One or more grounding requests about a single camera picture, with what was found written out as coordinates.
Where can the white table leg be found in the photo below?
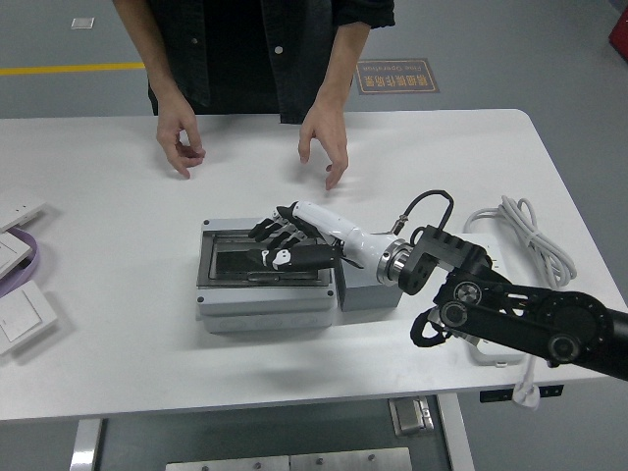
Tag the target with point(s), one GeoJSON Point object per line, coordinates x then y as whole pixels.
{"type": "Point", "coordinates": [86, 444]}
{"type": "Point", "coordinates": [456, 432]}

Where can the person's right forearm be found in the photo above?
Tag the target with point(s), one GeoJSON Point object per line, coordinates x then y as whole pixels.
{"type": "Point", "coordinates": [164, 88]}

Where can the metal table bracket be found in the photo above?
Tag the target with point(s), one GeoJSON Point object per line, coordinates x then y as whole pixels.
{"type": "Point", "coordinates": [411, 416]}

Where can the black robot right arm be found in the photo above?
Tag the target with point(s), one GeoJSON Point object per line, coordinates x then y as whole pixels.
{"type": "Point", "coordinates": [574, 319]}

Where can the person's left hand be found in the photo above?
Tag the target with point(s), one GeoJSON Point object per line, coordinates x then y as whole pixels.
{"type": "Point", "coordinates": [329, 127]}

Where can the metal base plate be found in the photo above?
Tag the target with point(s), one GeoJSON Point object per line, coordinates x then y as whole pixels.
{"type": "Point", "coordinates": [289, 461]}

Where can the yellow floor tape line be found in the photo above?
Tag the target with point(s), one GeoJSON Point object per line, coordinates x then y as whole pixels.
{"type": "Point", "coordinates": [73, 68]}

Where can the brown floor sign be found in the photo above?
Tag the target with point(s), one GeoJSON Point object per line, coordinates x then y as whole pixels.
{"type": "Point", "coordinates": [397, 76]}

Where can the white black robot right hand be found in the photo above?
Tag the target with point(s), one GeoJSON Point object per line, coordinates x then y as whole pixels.
{"type": "Point", "coordinates": [324, 218]}

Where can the small metal floor plate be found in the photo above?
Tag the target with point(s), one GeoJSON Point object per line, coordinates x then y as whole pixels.
{"type": "Point", "coordinates": [82, 23]}

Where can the person's left forearm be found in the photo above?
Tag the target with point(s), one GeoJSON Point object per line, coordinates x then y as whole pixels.
{"type": "Point", "coordinates": [343, 68]}

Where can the grey lidded electrical box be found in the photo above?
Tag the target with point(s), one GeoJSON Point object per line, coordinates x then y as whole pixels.
{"type": "Point", "coordinates": [265, 299]}

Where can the large white switch panel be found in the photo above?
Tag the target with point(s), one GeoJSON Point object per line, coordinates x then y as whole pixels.
{"type": "Point", "coordinates": [22, 316]}

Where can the white power strip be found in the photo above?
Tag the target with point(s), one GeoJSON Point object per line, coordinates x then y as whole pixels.
{"type": "Point", "coordinates": [495, 355]}

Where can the grey cube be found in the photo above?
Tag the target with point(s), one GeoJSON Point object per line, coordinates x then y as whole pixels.
{"type": "Point", "coordinates": [363, 294]}

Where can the white switch panel with dots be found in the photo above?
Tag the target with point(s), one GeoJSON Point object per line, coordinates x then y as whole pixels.
{"type": "Point", "coordinates": [19, 216]}

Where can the black under-table control box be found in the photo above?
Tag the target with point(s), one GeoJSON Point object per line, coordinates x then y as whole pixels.
{"type": "Point", "coordinates": [493, 396]}

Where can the red object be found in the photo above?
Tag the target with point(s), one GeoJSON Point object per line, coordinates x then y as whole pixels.
{"type": "Point", "coordinates": [619, 32]}

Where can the person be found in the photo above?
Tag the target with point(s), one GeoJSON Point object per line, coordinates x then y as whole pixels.
{"type": "Point", "coordinates": [245, 49]}

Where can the person's right hand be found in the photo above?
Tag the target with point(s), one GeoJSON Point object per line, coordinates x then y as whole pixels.
{"type": "Point", "coordinates": [176, 127]}

